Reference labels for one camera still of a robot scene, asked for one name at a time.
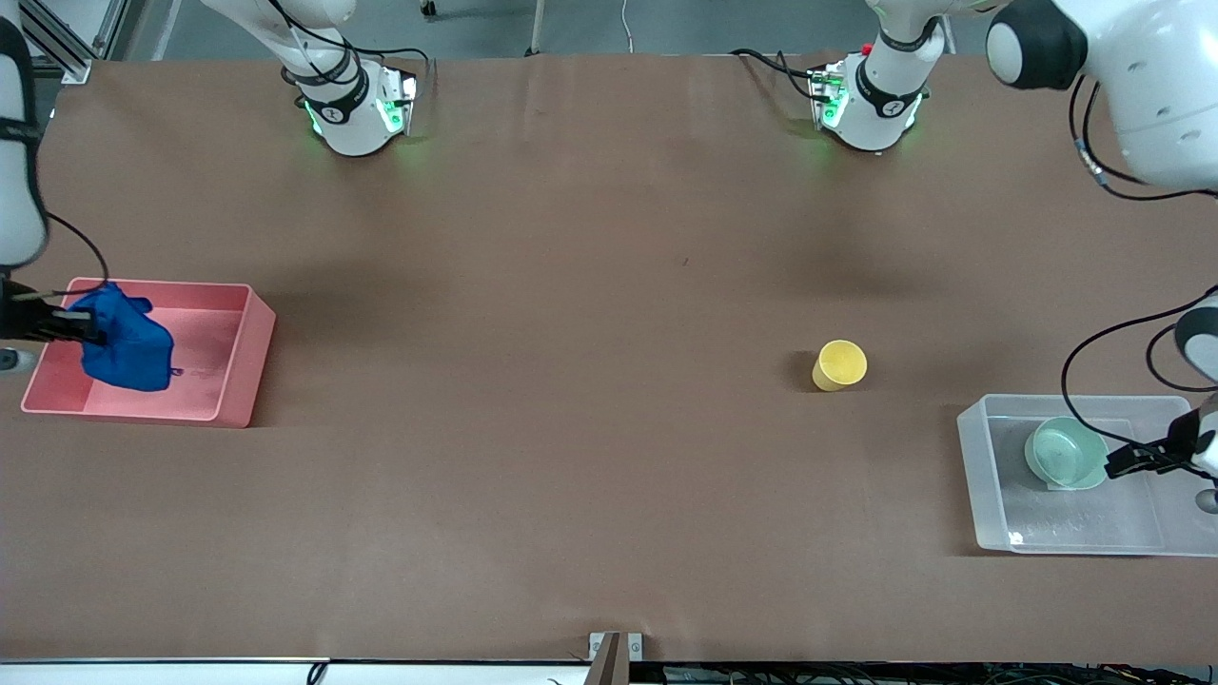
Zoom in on aluminium frame rail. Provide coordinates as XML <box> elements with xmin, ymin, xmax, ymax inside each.
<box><xmin>19</xmin><ymin>0</ymin><xmax>144</xmax><ymax>83</ymax></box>

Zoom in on black left base cable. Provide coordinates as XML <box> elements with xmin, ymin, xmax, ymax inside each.
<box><xmin>730</xmin><ymin>48</ymin><xmax>831</xmax><ymax>102</ymax></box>

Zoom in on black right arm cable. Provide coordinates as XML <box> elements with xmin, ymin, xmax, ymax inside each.
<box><xmin>44</xmin><ymin>211</ymin><xmax>111</xmax><ymax>298</ymax></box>

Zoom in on metal table edge bracket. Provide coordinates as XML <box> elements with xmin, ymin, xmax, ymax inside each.
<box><xmin>587</xmin><ymin>632</ymin><xmax>644</xmax><ymax>685</ymax></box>

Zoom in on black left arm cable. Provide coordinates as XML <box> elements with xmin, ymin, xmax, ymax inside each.
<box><xmin>1059</xmin><ymin>74</ymin><xmax>1218</xmax><ymax>450</ymax></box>

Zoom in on blue cloth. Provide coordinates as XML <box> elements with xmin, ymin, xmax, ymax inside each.
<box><xmin>65</xmin><ymin>282</ymin><xmax>184</xmax><ymax>393</ymax></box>

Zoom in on mint green bowl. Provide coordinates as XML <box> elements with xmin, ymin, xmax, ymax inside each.
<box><xmin>1024</xmin><ymin>417</ymin><xmax>1110</xmax><ymax>492</ymax></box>

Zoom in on black right base cable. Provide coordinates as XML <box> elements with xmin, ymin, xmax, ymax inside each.
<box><xmin>328</xmin><ymin>27</ymin><xmax>437</xmax><ymax>100</ymax></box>

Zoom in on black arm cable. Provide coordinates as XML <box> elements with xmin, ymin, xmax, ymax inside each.
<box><xmin>1059</xmin><ymin>74</ymin><xmax>1218</xmax><ymax>450</ymax></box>
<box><xmin>44</xmin><ymin>211</ymin><xmax>111</xmax><ymax>298</ymax></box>

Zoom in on yellow cup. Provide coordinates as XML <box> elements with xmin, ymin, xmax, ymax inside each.
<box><xmin>812</xmin><ymin>340</ymin><xmax>869</xmax><ymax>393</ymax></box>

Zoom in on clear plastic box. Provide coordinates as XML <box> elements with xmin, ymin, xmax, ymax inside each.
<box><xmin>956</xmin><ymin>394</ymin><xmax>1218</xmax><ymax>558</ymax></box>

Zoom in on black base cable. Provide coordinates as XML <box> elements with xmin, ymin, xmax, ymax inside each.
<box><xmin>328</xmin><ymin>27</ymin><xmax>437</xmax><ymax>100</ymax></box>
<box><xmin>730</xmin><ymin>48</ymin><xmax>831</xmax><ymax>102</ymax></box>

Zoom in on pink plastic bin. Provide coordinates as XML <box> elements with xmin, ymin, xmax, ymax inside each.
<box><xmin>21</xmin><ymin>277</ymin><xmax>278</xmax><ymax>429</ymax></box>

